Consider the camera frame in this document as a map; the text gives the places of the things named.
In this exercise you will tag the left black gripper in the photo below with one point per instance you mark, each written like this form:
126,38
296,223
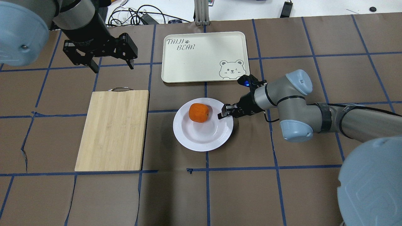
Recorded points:
89,35

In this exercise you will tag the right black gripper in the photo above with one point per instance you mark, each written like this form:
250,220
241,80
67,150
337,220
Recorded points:
246,104

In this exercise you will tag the orange fruit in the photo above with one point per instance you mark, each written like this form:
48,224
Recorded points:
198,112

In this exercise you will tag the white round plate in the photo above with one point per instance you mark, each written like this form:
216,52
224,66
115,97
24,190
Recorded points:
205,136

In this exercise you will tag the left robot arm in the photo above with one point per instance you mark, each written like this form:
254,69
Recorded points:
25,28

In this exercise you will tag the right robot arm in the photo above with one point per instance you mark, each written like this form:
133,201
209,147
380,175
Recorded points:
370,177

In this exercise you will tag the cream bear tray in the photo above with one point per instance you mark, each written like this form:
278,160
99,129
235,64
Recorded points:
204,57

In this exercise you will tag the bamboo cutting board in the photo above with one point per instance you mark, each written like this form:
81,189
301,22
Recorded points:
114,132

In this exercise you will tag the black power adapter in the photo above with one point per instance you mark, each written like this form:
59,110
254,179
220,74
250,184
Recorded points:
286,9

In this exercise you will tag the aluminium frame post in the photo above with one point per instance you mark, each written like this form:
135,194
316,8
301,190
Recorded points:
201,15

